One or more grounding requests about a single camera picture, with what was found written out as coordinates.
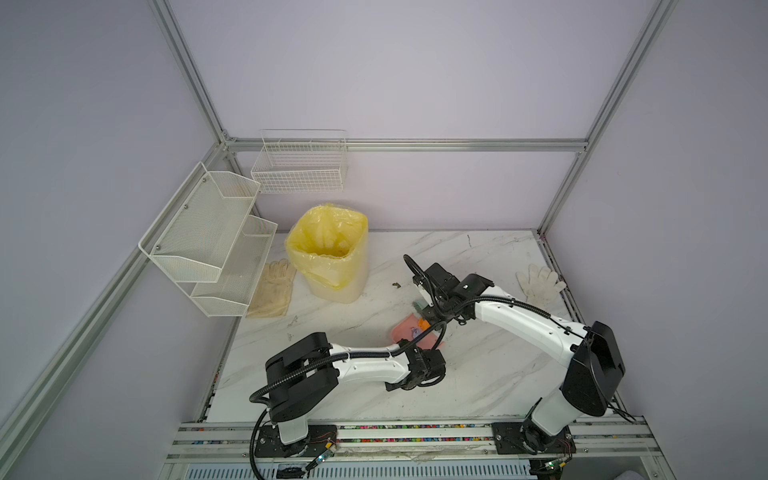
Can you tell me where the green hand brush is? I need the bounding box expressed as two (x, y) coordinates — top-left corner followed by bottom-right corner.
(412, 299), (430, 321)

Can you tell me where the pink plastic dustpan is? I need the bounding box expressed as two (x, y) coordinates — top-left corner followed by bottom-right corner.
(390, 314), (440, 350)

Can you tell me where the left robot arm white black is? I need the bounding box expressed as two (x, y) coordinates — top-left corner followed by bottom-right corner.
(249, 321), (446, 447)

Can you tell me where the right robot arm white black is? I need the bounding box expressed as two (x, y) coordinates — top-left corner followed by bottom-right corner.
(403, 254), (626, 451)

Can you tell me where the white cotton glove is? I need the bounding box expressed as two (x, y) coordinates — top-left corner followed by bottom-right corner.
(516, 264), (567, 308)

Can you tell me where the yellow-lined trash bin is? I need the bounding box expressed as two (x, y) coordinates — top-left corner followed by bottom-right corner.
(284, 204), (369, 304)

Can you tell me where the beige rubber glove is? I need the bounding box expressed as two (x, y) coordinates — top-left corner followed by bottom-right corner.
(245, 259), (296, 319)

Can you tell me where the lower white mesh shelf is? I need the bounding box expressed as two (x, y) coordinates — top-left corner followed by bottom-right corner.
(190, 215), (277, 318)

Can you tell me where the white mesh shelf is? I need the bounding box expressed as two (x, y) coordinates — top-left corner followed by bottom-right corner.
(190, 215), (277, 318)
(138, 163), (260, 283)

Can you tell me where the upper white mesh shelf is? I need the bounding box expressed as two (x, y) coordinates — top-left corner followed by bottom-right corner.
(138, 163), (260, 283)

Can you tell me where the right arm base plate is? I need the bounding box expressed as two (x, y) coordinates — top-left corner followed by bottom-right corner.
(491, 422), (576, 455)

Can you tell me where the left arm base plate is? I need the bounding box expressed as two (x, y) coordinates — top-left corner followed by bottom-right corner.
(254, 423), (338, 460)

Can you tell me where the white wire basket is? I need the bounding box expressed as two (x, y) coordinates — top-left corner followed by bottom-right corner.
(251, 129), (348, 194)

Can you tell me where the aluminium front rail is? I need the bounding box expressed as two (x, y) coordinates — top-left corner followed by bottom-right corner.
(159, 416), (675, 479)

